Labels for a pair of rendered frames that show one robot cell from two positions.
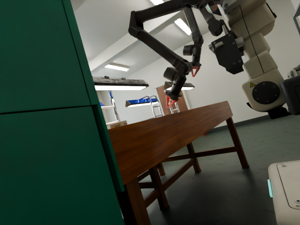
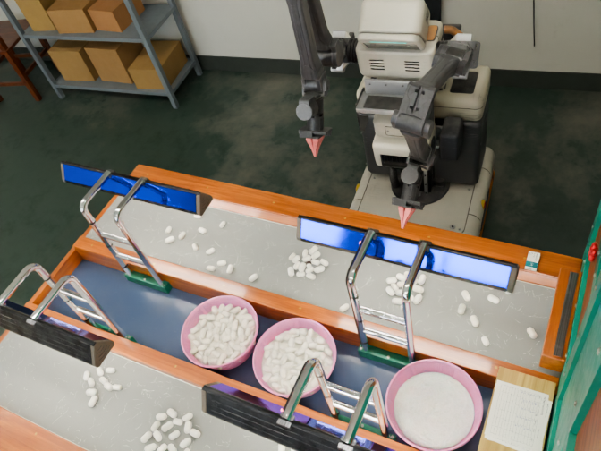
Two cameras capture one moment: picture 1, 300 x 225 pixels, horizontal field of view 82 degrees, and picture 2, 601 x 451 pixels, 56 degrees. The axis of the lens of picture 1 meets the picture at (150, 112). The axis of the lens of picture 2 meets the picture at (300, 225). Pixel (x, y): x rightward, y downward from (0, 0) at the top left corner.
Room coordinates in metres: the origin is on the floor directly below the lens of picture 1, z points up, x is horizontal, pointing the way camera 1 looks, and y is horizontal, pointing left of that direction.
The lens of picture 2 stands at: (1.32, 1.09, 2.34)
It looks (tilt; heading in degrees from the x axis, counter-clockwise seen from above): 49 degrees down; 272
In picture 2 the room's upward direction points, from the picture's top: 17 degrees counter-clockwise
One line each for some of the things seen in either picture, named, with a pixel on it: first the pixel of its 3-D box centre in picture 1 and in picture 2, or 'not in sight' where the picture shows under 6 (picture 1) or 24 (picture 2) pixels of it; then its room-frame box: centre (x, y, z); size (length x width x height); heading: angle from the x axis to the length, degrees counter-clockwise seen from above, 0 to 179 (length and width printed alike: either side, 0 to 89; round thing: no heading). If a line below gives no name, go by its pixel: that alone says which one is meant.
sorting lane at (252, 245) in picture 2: not in sight; (294, 264); (1.42, -0.15, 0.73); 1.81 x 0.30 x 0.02; 144
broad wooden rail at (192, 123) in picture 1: (197, 121); (320, 230); (1.30, -0.32, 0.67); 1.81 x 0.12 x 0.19; 144
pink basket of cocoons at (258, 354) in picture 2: not in sight; (296, 361); (1.49, 0.23, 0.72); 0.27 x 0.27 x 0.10
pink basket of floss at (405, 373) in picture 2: not in sight; (433, 409); (1.13, 0.48, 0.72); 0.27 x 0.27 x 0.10
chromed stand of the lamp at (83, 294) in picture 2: (152, 113); (69, 325); (2.18, -0.03, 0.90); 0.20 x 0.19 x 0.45; 144
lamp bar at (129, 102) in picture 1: (143, 102); (22, 319); (2.22, 0.04, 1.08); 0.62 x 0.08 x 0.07; 144
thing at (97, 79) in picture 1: (115, 82); (400, 246); (1.11, 0.16, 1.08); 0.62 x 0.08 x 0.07; 144
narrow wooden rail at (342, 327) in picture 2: not in sight; (275, 307); (1.53, 0.00, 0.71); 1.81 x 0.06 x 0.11; 144
